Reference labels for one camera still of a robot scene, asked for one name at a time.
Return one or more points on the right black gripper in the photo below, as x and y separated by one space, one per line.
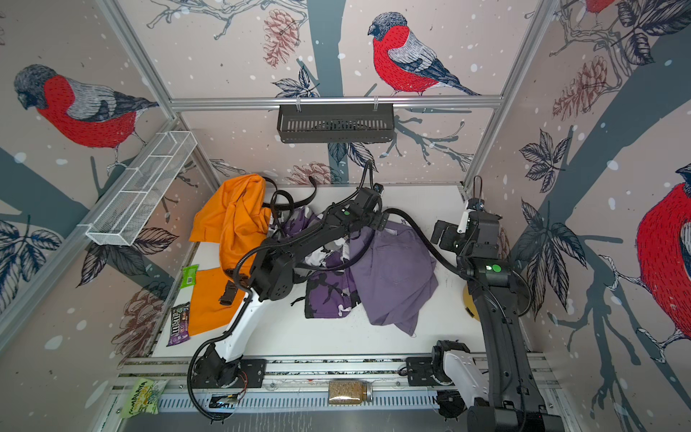
448 241

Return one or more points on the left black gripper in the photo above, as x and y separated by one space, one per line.
381 220

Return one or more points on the plain purple garment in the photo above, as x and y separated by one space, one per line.
395 277

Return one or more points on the purple camouflage trousers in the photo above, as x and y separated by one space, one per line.
329 294

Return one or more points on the orange trousers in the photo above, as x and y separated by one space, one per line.
235 220

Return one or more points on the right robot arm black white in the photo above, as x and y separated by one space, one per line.
507 398

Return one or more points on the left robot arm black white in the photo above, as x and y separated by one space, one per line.
271 278

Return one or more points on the yellow object beside spool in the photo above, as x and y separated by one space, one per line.
469 305

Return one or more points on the black perforated metal shelf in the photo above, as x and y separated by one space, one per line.
336 123

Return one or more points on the jar of grains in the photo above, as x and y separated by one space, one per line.
344 392

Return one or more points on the small green packet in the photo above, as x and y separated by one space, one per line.
188 277

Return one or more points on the dark candy packet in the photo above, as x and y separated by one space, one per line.
179 324

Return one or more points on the green snack bag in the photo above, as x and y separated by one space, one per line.
143 398

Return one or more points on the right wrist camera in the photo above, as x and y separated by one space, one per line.
472 205

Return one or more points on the horizontal aluminium frame bar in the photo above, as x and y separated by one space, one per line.
181 105

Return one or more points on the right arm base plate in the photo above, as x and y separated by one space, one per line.
419 372

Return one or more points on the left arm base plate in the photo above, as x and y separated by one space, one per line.
212 373

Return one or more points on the white wire mesh basket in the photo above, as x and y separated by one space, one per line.
122 220

